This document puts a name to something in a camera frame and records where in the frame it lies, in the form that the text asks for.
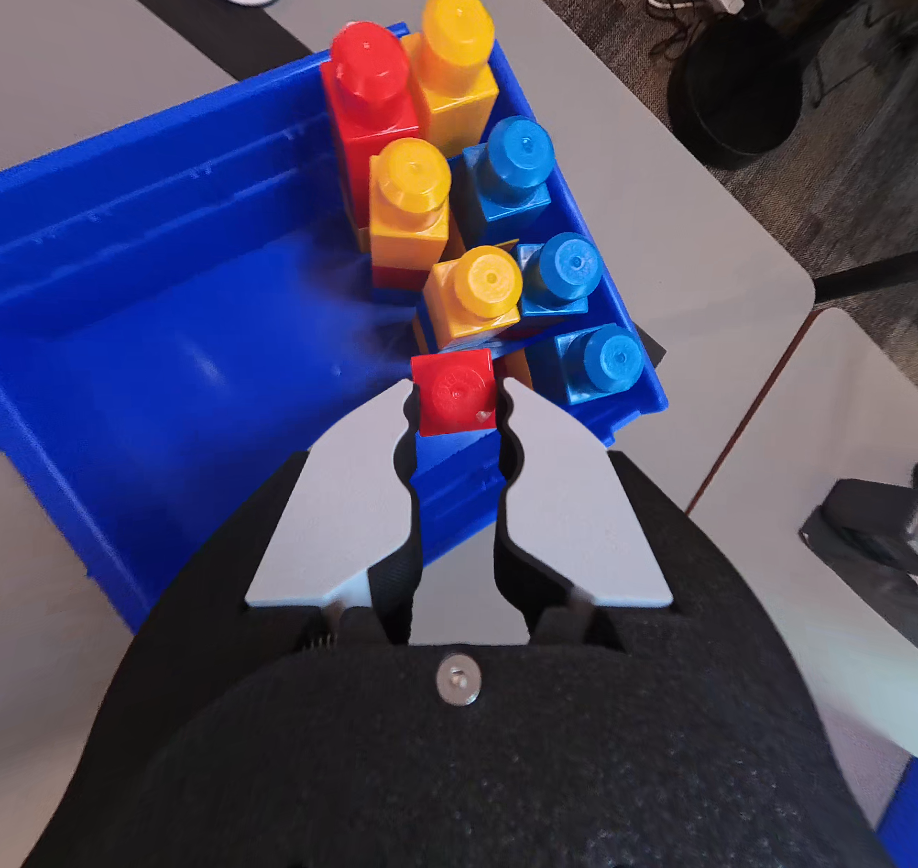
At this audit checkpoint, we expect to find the black round stand base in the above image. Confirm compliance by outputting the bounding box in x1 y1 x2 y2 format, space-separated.
667 14 804 172

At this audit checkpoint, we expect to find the black metal bar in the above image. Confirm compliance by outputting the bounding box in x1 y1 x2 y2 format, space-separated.
814 251 918 304

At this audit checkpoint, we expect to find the row of mega block towers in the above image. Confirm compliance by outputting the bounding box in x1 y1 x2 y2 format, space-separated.
319 0 646 410

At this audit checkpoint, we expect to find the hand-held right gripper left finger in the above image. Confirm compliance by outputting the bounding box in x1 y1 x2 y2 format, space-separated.
244 379 424 628

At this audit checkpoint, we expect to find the black tape piece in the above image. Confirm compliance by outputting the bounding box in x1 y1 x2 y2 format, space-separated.
631 321 668 374

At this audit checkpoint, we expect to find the black device with green light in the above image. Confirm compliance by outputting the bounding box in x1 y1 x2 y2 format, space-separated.
798 479 918 650

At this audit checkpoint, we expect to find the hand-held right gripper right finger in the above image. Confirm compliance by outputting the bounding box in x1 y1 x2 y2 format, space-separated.
493 376 675 611

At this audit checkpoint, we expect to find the red mega block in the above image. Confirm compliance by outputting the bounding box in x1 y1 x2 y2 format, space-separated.
411 348 499 439

